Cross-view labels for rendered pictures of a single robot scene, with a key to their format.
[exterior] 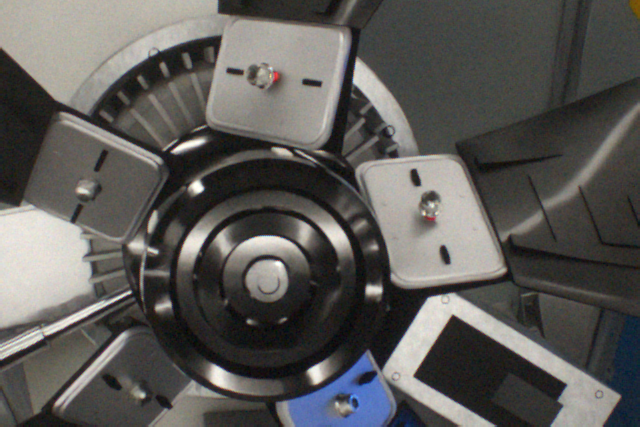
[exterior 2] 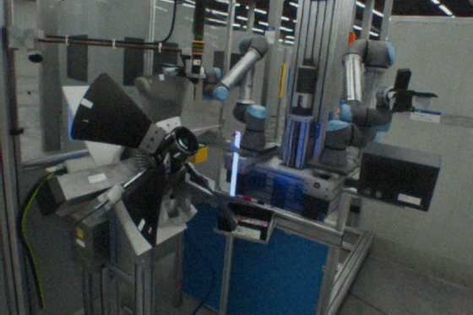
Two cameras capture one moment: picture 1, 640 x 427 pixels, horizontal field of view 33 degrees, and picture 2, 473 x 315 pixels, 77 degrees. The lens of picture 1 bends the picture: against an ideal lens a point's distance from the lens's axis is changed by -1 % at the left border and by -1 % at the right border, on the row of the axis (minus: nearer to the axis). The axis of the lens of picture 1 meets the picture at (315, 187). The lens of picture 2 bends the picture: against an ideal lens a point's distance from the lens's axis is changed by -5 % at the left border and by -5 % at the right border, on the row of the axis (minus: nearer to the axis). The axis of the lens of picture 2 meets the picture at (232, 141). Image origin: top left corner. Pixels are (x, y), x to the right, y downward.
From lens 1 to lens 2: 0.88 m
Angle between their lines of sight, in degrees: 53
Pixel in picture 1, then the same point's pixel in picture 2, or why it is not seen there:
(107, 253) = (143, 164)
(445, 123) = not seen: hidden behind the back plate
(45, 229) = (131, 162)
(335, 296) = (193, 142)
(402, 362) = (187, 178)
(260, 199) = (180, 131)
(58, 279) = (135, 171)
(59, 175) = (147, 138)
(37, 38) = (103, 148)
